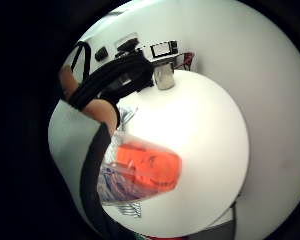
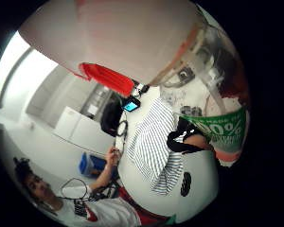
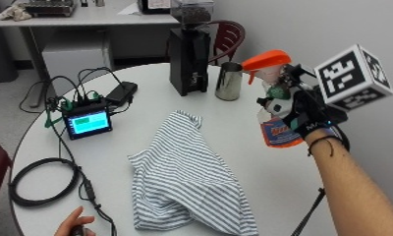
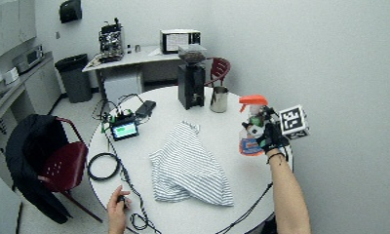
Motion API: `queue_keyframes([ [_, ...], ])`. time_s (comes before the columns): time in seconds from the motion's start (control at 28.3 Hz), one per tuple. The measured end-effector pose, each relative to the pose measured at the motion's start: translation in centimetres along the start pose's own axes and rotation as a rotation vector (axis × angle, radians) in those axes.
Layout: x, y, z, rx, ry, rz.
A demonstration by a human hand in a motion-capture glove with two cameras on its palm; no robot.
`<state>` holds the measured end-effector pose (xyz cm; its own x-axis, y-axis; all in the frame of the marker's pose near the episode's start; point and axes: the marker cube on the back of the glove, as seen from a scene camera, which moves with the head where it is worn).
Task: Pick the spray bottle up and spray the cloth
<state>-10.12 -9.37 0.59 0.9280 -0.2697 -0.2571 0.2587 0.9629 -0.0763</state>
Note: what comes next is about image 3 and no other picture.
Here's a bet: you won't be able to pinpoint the orange trigger spray bottle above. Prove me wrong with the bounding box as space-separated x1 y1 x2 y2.
241 48 306 149

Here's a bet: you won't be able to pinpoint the steel milk pitcher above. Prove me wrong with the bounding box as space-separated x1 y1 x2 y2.
213 62 245 101

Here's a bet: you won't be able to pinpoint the black wrist band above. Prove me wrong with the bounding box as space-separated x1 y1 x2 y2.
306 135 344 157

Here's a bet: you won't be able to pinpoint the white marker cube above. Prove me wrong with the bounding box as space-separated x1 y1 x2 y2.
313 43 393 113

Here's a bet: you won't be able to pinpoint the black coffee grinder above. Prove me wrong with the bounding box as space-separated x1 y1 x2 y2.
168 0 217 97

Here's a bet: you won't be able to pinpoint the grey striped cloth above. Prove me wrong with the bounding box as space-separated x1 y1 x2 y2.
127 109 260 236

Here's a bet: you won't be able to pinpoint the small black screen device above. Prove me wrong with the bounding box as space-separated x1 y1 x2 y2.
62 103 115 141

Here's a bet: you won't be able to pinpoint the black power adapter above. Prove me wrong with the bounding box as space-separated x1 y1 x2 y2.
105 81 139 106

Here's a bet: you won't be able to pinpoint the black box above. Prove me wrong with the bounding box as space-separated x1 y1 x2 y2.
136 0 172 15

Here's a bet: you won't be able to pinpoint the white paper sheet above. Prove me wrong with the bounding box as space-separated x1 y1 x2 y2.
117 2 141 16

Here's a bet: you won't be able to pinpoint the grey side table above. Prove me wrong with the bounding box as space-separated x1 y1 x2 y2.
0 0 181 109

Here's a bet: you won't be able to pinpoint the crumpled beige rag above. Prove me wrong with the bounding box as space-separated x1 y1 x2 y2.
0 3 34 23

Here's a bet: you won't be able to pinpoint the coiled black cable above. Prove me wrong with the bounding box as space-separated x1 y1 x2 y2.
7 156 119 236

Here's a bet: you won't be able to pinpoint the green cable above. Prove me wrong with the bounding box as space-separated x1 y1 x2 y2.
43 95 105 129

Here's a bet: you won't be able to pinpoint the black glove cable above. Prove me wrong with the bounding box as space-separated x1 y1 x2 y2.
289 124 352 236

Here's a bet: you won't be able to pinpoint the black device cables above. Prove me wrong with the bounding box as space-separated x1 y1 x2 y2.
19 66 124 114

